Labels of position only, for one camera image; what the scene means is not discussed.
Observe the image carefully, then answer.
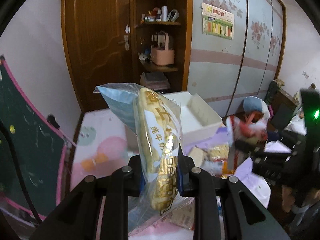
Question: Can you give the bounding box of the red white snack packet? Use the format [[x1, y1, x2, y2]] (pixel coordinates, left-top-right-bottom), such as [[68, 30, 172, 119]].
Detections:
[[226, 115, 268, 146]]

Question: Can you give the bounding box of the long bread snack bag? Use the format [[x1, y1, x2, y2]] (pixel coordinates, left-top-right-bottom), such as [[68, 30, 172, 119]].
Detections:
[[95, 83, 191, 235]]

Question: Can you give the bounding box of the white plastic storage bin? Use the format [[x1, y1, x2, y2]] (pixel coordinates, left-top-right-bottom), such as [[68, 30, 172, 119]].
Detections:
[[163, 91, 222, 146]]

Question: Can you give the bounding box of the blue white plush cushion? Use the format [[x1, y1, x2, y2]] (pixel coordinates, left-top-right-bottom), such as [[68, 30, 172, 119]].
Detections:
[[242, 96, 270, 119]]

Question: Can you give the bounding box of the pink purple cartoon tablecloth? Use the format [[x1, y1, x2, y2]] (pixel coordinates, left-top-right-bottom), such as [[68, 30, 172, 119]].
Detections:
[[69, 107, 228, 239]]

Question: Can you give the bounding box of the pink basket on shelf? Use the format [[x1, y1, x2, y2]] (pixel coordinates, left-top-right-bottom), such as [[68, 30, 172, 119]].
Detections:
[[151, 31, 175, 66]]

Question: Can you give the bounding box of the wooden corner shelf unit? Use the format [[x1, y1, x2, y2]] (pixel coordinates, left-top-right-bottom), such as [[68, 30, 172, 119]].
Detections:
[[130, 0, 193, 92]]

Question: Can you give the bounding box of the white roll on shelf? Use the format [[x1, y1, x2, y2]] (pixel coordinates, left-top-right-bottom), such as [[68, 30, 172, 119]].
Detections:
[[161, 6, 168, 22]]

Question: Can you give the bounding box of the brown wooden door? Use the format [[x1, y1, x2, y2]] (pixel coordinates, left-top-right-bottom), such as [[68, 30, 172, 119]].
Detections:
[[61, 0, 134, 112]]

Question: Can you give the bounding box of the green chalkboard pink frame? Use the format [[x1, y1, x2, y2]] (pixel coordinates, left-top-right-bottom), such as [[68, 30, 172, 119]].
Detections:
[[1, 56, 67, 220]]

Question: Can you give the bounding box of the wall calendar poster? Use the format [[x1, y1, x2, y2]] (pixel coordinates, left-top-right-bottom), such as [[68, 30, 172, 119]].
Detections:
[[201, 3, 234, 40]]

